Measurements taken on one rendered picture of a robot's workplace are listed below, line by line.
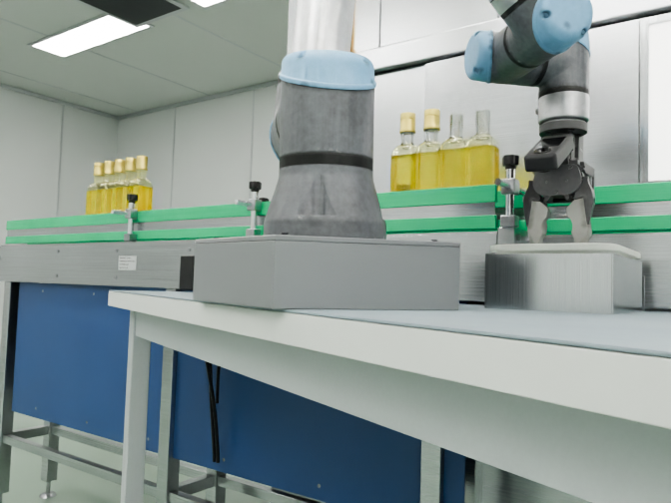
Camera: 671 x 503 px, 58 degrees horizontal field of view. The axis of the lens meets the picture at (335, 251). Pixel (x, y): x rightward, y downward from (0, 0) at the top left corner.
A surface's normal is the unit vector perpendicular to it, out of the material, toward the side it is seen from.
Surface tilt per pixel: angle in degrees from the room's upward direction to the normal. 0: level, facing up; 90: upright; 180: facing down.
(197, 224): 90
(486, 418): 90
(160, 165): 90
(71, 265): 90
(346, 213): 74
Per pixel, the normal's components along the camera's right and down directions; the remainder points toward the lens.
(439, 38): -0.58, -0.07
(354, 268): 0.52, -0.04
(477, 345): -0.85, -0.06
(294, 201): -0.51, -0.33
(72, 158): 0.81, -0.01
